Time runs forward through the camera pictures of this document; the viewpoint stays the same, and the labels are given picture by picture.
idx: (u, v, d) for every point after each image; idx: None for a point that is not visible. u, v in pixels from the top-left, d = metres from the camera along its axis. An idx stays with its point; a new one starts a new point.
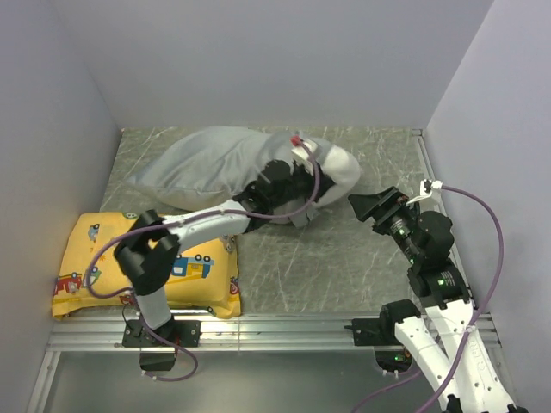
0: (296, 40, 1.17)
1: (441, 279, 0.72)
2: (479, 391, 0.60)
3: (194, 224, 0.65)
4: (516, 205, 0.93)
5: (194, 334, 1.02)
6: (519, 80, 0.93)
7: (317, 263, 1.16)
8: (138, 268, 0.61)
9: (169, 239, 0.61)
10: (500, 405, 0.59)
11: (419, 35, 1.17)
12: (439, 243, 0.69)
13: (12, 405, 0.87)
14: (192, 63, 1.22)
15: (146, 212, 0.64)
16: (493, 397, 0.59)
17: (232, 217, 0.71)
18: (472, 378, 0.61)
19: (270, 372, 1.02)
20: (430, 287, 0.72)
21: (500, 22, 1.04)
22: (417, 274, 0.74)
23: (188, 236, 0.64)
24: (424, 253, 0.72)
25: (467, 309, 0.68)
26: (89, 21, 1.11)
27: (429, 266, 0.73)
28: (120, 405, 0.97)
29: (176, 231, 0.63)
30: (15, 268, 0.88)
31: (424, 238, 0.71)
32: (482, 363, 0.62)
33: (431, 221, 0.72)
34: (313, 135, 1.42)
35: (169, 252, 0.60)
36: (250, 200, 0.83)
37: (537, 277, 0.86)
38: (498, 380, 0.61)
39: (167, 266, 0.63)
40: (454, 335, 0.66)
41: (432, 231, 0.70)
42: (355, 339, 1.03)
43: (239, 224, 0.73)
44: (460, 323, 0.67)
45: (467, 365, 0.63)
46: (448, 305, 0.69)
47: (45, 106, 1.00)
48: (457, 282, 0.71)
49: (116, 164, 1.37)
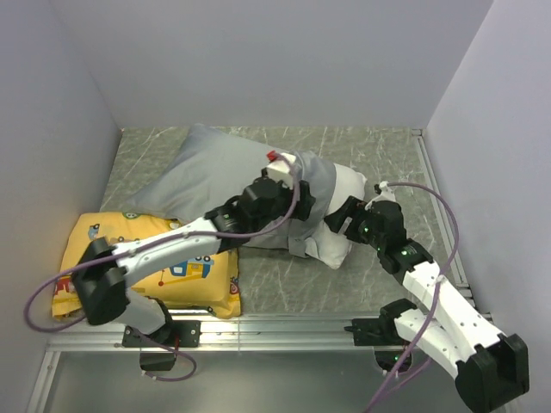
0: (297, 40, 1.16)
1: (405, 249, 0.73)
2: (466, 329, 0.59)
3: (147, 253, 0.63)
4: (516, 206, 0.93)
5: (194, 334, 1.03)
6: (519, 81, 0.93)
7: (317, 263, 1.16)
8: (89, 300, 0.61)
9: (114, 273, 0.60)
10: (491, 335, 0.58)
11: (421, 35, 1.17)
12: (394, 219, 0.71)
13: (13, 405, 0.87)
14: (192, 63, 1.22)
15: (98, 240, 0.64)
16: (481, 330, 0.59)
17: (197, 240, 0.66)
18: (455, 319, 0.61)
19: (271, 372, 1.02)
20: (398, 261, 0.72)
21: (500, 23, 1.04)
22: (385, 254, 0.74)
23: (139, 266, 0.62)
24: (383, 231, 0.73)
25: (435, 267, 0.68)
26: (90, 21, 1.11)
27: (392, 242, 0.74)
28: (120, 404, 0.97)
29: (126, 261, 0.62)
30: (15, 268, 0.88)
31: (379, 220, 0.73)
32: (459, 304, 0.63)
33: (380, 205, 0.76)
34: (312, 135, 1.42)
35: (114, 287, 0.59)
36: (226, 215, 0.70)
37: (537, 277, 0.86)
38: (480, 317, 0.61)
39: (120, 296, 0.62)
40: (428, 290, 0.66)
41: (384, 212, 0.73)
42: (355, 339, 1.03)
43: (209, 246, 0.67)
44: (430, 278, 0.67)
45: (448, 309, 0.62)
46: (417, 267, 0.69)
47: (45, 105, 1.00)
48: (418, 249, 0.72)
49: (116, 164, 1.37)
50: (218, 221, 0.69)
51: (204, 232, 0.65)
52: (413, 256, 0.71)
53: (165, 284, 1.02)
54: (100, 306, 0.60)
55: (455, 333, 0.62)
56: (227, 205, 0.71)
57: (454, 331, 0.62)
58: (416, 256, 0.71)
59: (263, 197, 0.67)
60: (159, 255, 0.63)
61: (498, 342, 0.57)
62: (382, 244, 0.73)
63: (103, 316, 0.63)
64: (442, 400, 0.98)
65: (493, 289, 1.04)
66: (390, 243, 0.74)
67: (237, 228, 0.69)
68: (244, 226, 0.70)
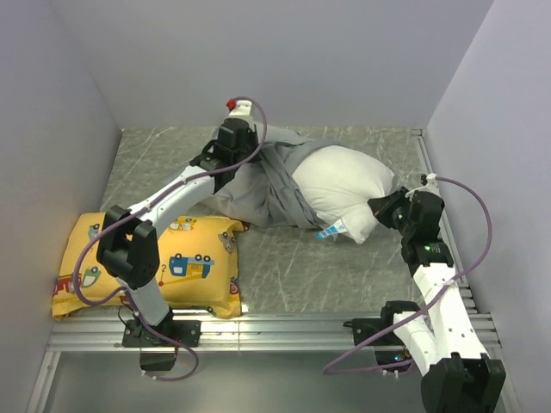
0: (296, 40, 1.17)
1: (429, 245, 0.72)
2: (451, 335, 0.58)
3: (162, 205, 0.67)
4: (515, 206, 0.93)
5: (195, 334, 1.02)
6: (518, 80, 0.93)
7: (317, 263, 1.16)
8: (126, 263, 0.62)
9: (143, 226, 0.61)
10: (473, 351, 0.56)
11: (420, 35, 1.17)
12: (429, 212, 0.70)
13: (13, 405, 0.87)
14: (192, 63, 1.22)
15: (112, 208, 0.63)
16: (467, 342, 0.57)
17: (195, 182, 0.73)
18: (446, 324, 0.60)
19: (271, 372, 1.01)
20: (417, 253, 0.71)
21: (500, 22, 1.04)
22: (408, 243, 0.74)
23: (159, 217, 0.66)
24: (414, 222, 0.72)
25: (450, 270, 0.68)
26: (89, 22, 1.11)
27: (420, 235, 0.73)
28: (120, 405, 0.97)
29: (147, 217, 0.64)
30: (15, 268, 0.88)
31: (415, 210, 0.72)
32: (457, 311, 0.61)
33: (423, 195, 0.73)
34: (313, 135, 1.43)
35: (147, 238, 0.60)
36: (207, 159, 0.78)
37: (537, 277, 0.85)
38: (474, 332, 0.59)
39: (151, 250, 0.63)
40: (432, 288, 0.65)
41: (424, 200, 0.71)
42: (355, 339, 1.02)
43: (206, 186, 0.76)
44: (441, 279, 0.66)
45: (442, 313, 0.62)
46: (432, 265, 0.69)
47: (45, 106, 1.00)
48: (444, 251, 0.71)
49: (116, 164, 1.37)
50: (203, 165, 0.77)
51: (201, 175, 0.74)
52: (436, 255, 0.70)
53: (165, 284, 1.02)
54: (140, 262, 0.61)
55: (440, 337, 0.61)
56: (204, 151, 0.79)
57: (441, 335, 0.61)
58: (436, 256, 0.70)
59: (237, 131, 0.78)
60: (172, 204, 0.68)
61: (477, 359, 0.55)
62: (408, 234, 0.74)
63: (142, 274, 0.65)
64: None
65: (492, 288, 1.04)
66: (418, 237, 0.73)
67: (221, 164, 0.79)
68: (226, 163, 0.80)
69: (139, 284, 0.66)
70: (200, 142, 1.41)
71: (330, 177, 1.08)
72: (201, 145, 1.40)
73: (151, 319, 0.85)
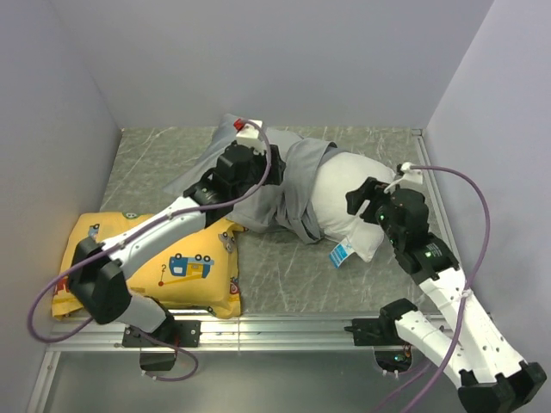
0: (296, 40, 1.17)
1: (428, 251, 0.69)
2: (489, 354, 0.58)
3: (138, 241, 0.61)
4: (515, 206, 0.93)
5: (194, 334, 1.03)
6: (518, 81, 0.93)
7: (317, 263, 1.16)
8: (91, 299, 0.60)
9: (110, 267, 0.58)
10: (512, 364, 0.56)
11: (420, 35, 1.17)
12: (417, 215, 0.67)
13: (13, 405, 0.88)
14: (192, 63, 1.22)
15: (85, 239, 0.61)
16: (504, 357, 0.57)
17: (182, 218, 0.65)
18: (479, 342, 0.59)
19: (270, 372, 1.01)
20: (419, 261, 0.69)
21: (499, 23, 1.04)
22: (405, 252, 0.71)
23: (132, 255, 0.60)
24: (405, 228, 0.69)
25: (459, 274, 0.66)
26: (89, 23, 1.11)
27: (413, 239, 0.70)
28: (120, 404, 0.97)
29: (118, 255, 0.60)
30: (15, 268, 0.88)
31: (401, 214, 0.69)
32: (483, 323, 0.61)
33: (404, 197, 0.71)
34: (312, 135, 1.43)
35: (112, 280, 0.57)
36: (205, 188, 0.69)
37: (537, 277, 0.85)
38: (504, 340, 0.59)
39: (120, 290, 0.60)
40: (450, 303, 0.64)
41: (407, 205, 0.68)
42: (355, 339, 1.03)
43: (195, 220, 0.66)
44: (455, 289, 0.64)
45: (471, 329, 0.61)
46: (441, 274, 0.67)
47: (45, 106, 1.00)
48: (443, 252, 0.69)
49: (116, 164, 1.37)
50: (198, 196, 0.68)
51: (189, 210, 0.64)
52: (438, 260, 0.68)
53: (165, 284, 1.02)
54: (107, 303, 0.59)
55: (474, 354, 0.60)
56: (202, 180, 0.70)
57: (474, 352, 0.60)
58: (439, 261, 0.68)
59: (238, 163, 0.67)
60: (150, 242, 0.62)
61: (518, 372, 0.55)
62: (402, 243, 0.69)
63: (111, 311, 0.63)
64: (441, 398, 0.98)
65: (492, 288, 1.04)
66: (411, 241, 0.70)
67: (219, 197, 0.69)
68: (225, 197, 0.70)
69: (107, 319, 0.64)
70: (200, 142, 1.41)
71: (331, 188, 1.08)
72: (201, 145, 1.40)
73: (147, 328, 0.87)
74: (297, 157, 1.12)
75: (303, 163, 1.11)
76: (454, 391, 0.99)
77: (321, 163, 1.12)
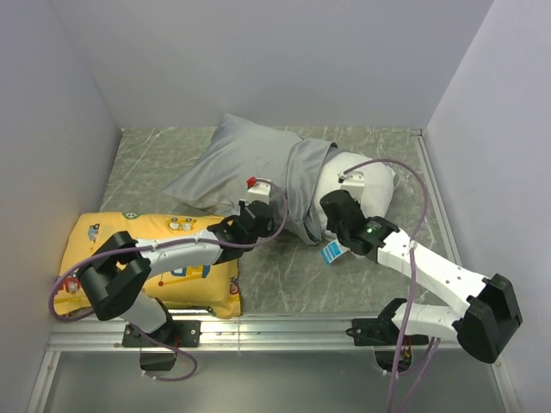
0: (296, 40, 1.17)
1: (369, 227, 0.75)
2: (454, 285, 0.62)
3: (165, 249, 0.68)
4: (516, 206, 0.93)
5: (195, 334, 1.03)
6: (519, 82, 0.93)
7: (317, 263, 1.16)
8: (104, 291, 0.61)
9: (139, 262, 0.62)
10: (477, 284, 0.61)
11: (420, 35, 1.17)
12: (343, 203, 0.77)
13: (13, 405, 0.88)
14: (192, 63, 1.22)
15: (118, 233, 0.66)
16: (466, 281, 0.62)
17: (205, 246, 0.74)
18: (441, 279, 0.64)
19: (271, 372, 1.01)
20: (367, 240, 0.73)
21: (500, 22, 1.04)
22: (353, 238, 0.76)
23: (159, 261, 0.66)
24: (342, 218, 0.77)
25: (402, 234, 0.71)
26: (89, 22, 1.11)
27: (354, 226, 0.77)
28: (120, 404, 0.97)
29: (148, 254, 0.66)
30: (15, 268, 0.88)
31: (333, 211, 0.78)
32: (436, 263, 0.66)
33: (329, 195, 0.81)
34: (313, 135, 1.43)
35: (139, 275, 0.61)
36: (225, 231, 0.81)
37: (537, 278, 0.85)
38: (461, 268, 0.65)
39: (135, 289, 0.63)
40: (404, 259, 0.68)
41: (334, 199, 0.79)
42: (355, 339, 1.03)
43: (213, 254, 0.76)
44: (402, 246, 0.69)
45: (430, 273, 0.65)
46: (386, 241, 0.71)
47: (44, 106, 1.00)
48: (383, 224, 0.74)
49: (116, 164, 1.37)
50: (218, 235, 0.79)
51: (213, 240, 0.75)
52: (380, 231, 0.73)
53: (165, 284, 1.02)
54: (120, 296, 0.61)
55: (443, 292, 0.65)
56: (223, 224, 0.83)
57: (442, 290, 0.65)
58: (380, 231, 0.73)
59: (260, 216, 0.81)
60: (176, 254, 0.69)
61: (483, 288, 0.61)
62: (345, 231, 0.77)
63: (114, 308, 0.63)
64: (442, 397, 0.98)
65: None
66: (352, 229, 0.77)
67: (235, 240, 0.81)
68: (238, 240, 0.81)
69: (104, 317, 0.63)
70: (200, 142, 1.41)
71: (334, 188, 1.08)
72: (201, 145, 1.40)
73: (145, 328, 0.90)
74: (299, 158, 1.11)
75: (305, 164, 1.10)
76: (455, 390, 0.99)
77: (322, 165, 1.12)
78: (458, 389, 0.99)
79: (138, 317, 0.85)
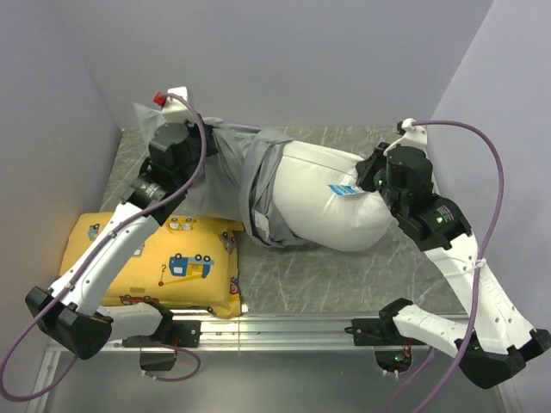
0: (296, 40, 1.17)
1: (439, 216, 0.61)
2: (502, 327, 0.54)
3: (86, 275, 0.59)
4: (516, 206, 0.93)
5: (195, 334, 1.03)
6: (520, 81, 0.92)
7: (317, 263, 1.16)
8: (68, 345, 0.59)
9: (67, 314, 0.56)
10: (523, 335, 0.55)
11: (420, 35, 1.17)
12: (420, 171, 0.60)
13: (13, 404, 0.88)
14: (192, 63, 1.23)
15: (31, 292, 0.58)
16: (515, 328, 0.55)
17: (128, 231, 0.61)
18: (492, 313, 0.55)
19: (271, 372, 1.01)
20: (429, 226, 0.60)
21: (501, 22, 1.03)
22: (410, 216, 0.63)
23: (86, 293, 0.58)
24: (406, 188, 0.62)
25: (473, 242, 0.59)
26: (89, 22, 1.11)
27: (416, 201, 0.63)
28: (120, 404, 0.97)
29: (70, 298, 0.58)
30: (15, 268, 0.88)
31: (401, 174, 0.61)
32: (496, 294, 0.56)
33: (401, 155, 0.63)
34: (313, 135, 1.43)
35: (74, 326, 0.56)
36: (145, 184, 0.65)
37: (537, 279, 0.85)
38: (515, 309, 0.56)
39: (90, 327, 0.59)
40: (464, 274, 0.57)
41: (407, 161, 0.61)
42: (355, 339, 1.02)
43: (144, 227, 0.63)
44: (468, 259, 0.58)
45: (485, 302, 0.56)
46: (454, 243, 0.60)
47: (44, 106, 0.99)
48: (455, 216, 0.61)
49: (116, 164, 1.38)
50: (139, 194, 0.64)
51: (133, 219, 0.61)
52: (449, 224, 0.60)
53: (165, 284, 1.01)
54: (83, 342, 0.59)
55: (480, 322, 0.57)
56: (142, 175, 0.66)
57: (479, 319, 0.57)
58: (448, 225, 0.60)
59: (173, 145, 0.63)
60: (99, 270, 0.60)
61: (528, 342, 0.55)
62: (405, 205, 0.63)
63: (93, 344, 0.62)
64: (442, 397, 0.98)
65: None
66: (412, 204, 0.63)
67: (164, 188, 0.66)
68: (170, 186, 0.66)
69: (94, 352, 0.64)
70: None
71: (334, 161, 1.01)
72: None
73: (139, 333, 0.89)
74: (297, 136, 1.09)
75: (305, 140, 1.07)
76: (455, 390, 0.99)
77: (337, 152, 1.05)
78: (458, 389, 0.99)
79: (133, 327, 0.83)
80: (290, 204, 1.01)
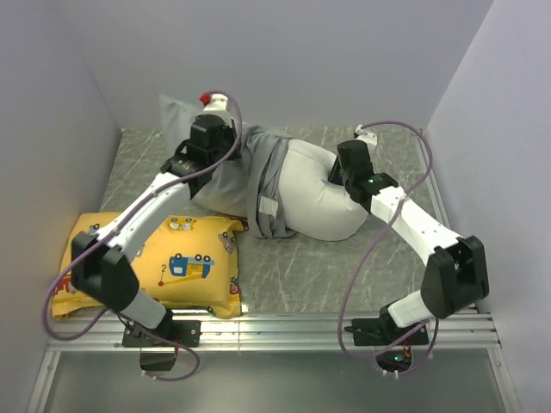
0: (296, 40, 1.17)
1: (371, 178, 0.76)
2: (426, 235, 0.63)
3: (131, 224, 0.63)
4: (516, 206, 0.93)
5: (195, 334, 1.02)
6: (519, 81, 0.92)
7: (317, 263, 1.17)
8: (102, 290, 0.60)
9: (113, 252, 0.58)
10: (449, 239, 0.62)
11: (419, 36, 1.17)
12: (357, 150, 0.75)
13: (13, 404, 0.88)
14: (192, 64, 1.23)
15: (77, 235, 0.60)
16: (440, 236, 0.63)
17: (167, 194, 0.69)
18: (417, 229, 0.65)
19: (271, 372, 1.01)
20: (366, 189, 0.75)
21: (500, 23, 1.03)
22: (354, 185, 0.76)
23: (130, 238, 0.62)
24: (349, 166, 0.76)
25: (399, 191, 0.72)
26: (89, 22, 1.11)
27: (360, 174, 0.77)
28: (120, 404, 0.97)
29: (116, 240, 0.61)
30: (15, 268, 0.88)
31: (343, 154, 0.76)
32: (421, 217, 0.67)
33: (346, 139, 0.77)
34: (313, 136, 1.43)
35: (118, 264, 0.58)
36: (180, 162, 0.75)
37: (537, 278, 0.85)
38: (442, 226, 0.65)
39: (126, 272, 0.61)
40: (392, 209, 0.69)
41: (349, 144, 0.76)
42: (355, 339, 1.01)
43: (178, 194, 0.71)
44: (394, 199, 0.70)
45: (411, 224, 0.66)
46: (381, 192, 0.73)
47: (44, 106, 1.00)
48: (385, 178, 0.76)
49: (116, 164, 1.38)
50: (176, 169, 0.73)
51: (173, 183, 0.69)
52: (380, 184, 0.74)
53: (165, 284, 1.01)
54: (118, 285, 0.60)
55: (417, 244, 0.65)
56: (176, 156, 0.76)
57: (416, 241, 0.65)
58: (381, 184, 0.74)
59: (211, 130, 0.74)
60: (142, 221, 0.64)
61: (455, 243, 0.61)
62: (349, 176, 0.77)
63: (123, 296, 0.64)
64: (442, 397, 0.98)
65: (492, 289, 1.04)
66: (357, 176, 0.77)
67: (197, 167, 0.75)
68: (202, 164, 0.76)
69: (119, 309, 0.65)
70: None
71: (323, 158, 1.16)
72: None
73: (147, 322, 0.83)
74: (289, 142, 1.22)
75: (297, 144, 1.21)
76: (455, 390, 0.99)
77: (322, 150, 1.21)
78: (458, 389, 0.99)
79: (144, 313, 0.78)
80: (291, 185, 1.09)
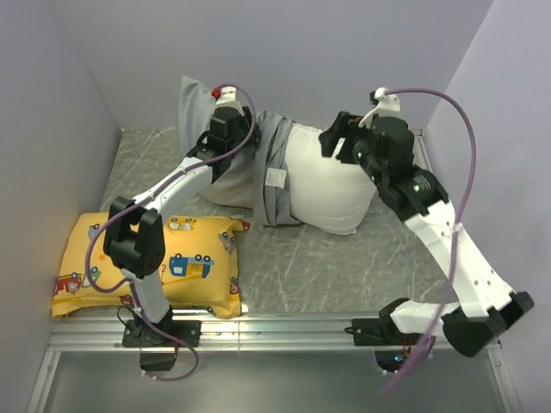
0: (296, 40, 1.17)
1: (416, 184, 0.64)
2: (480, 289, 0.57)
3: (164, 194, 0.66)
4: (516, 206, 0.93)
5: (195, 334, 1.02)
6: (519, 80, 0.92)
7: (317, 263, 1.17)
8: (134, 252, 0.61)
9: (150, 214, 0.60)
10: (504, 296, 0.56)
11: (420, 35, 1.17)
12: (401, 141, 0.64)
13: (13, 404, 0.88)
14: (192, 64, 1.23)
15: (116, 200, 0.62)
16: (494, 290, 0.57)
17: (195, 173, 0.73)
18: (470, 277, 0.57)
19: (271, 372, 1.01)
20: (406, 197, 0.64)
21: (500, 22, 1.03)
22: (390, 187, 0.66)
23: (164, 205, 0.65)
24: (388, 159, 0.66)
25: (449, 210, 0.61)
26: (89, 22, 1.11)
27: (398, 173, 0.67)
28: (120, 405, 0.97)
29: (151, 205, 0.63)
30: (15, 268, 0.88)
31: (384, 143, 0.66)
32: (475, 258, 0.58)
33: (385, 124, 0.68)
34: None
35: (154, 225, 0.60)
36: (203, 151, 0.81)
37: (537, 278, 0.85)
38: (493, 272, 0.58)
39: (157, 236, 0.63)
40: (442, 239, 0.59)
41: (390, 132, 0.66)
42: (355, 339, 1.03)
43: (204, 175, 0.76)
44: (446, 224, 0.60)
45: (464, 268, 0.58)
46: (430, 210, 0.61)
47: (44, 106, 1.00)
48: (434, 185, 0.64)
49: (116, 164, 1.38)
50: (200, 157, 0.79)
51: (199, 164, 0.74)
52: (426, 194, 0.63)
53: (165, 284, 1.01)
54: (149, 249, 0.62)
55: (462, 286, 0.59)
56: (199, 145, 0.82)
57: (463, 286, 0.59)
58: (428, 194, 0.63)
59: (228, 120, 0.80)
60: (174, 193, 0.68)
61: (509, 303, 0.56)
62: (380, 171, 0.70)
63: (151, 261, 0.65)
64: (442, 397, 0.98)
65: None
66: (393, 173, 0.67)
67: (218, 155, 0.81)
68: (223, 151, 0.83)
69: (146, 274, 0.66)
70: None
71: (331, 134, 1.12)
72: None
73: (155, 313, 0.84)
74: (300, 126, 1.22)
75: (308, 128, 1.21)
76: (455, 390, 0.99)
77: None
78: (458, 390, 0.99)
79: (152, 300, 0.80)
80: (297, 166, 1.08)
